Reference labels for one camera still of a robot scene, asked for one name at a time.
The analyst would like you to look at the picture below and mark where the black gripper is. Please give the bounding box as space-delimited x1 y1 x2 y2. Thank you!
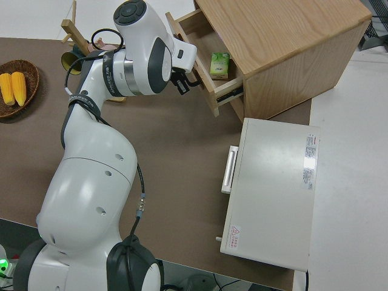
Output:
170 67 190 96

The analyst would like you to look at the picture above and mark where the light wooden drawer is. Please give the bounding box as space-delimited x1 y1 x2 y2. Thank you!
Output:
164 8 245 118

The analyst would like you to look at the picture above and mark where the green tissue packet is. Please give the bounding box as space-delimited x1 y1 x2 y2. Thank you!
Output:
209 52 230 81

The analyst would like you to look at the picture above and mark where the brown table mat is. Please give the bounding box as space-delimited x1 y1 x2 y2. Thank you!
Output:
0 36 313 291

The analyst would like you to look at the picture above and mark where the light wooden cabinet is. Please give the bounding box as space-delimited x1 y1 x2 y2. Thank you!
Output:
193 0 373 122

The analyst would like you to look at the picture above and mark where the blue mug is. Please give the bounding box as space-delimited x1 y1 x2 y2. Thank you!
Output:
61 45 90 73

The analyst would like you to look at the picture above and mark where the wooden mug rack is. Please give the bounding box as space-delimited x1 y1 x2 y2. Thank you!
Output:
60 0 92 56

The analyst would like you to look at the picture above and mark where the white toaster oven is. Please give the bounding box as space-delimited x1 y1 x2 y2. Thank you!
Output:
215 117 322 272

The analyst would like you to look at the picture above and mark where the brown wicker basket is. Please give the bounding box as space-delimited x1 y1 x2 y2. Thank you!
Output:
0 59 41 119

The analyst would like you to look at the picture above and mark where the yellow corn cob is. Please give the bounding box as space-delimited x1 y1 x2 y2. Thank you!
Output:
11 71 28 107
0 73 16 107

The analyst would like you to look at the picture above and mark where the power socket with green light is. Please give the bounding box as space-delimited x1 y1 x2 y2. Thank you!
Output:
0 242 16 278

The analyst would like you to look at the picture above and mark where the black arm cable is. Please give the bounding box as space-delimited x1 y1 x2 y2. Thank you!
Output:
61 28 166 291

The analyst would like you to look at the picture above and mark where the black wire crate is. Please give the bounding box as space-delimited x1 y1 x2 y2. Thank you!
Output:
358 13 388 53

